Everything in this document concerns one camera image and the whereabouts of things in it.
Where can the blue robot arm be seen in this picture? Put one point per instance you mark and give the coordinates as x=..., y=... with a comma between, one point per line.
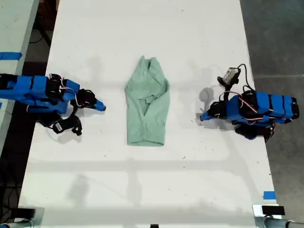
x=35, y=92
x=263, y=107

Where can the black camera box with label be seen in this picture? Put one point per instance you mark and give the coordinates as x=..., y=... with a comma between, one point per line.
x=59, y=126

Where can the silver and black camera box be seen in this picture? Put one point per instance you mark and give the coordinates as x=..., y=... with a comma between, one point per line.
x=230, y=75

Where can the short blue tape strip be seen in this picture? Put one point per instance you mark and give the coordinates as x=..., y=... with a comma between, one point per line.
x=269, y=195

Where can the short black camera stalk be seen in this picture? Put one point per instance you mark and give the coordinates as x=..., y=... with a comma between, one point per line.
x=76, y=124
x=226, y=90

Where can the small black box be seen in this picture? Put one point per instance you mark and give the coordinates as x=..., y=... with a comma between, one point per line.
x=273, y=210
x=26, y=212

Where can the white corner bracket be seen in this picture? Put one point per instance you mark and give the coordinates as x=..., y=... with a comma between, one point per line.
x=256, y=210
x=40, y=213

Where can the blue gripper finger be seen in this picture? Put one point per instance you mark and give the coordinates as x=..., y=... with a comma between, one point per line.
x=206, y=117
x=101, y=103
x=205, y=114
x=99, y=107

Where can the metal table leg pipe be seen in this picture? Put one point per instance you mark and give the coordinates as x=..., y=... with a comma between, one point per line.
x=16, y=224
x=280, y=223

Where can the pale green T-shirt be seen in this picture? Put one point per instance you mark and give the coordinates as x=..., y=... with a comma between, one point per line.
x=147, y=107

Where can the long blue tape strip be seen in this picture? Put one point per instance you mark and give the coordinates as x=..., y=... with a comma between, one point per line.
x=10, y=55

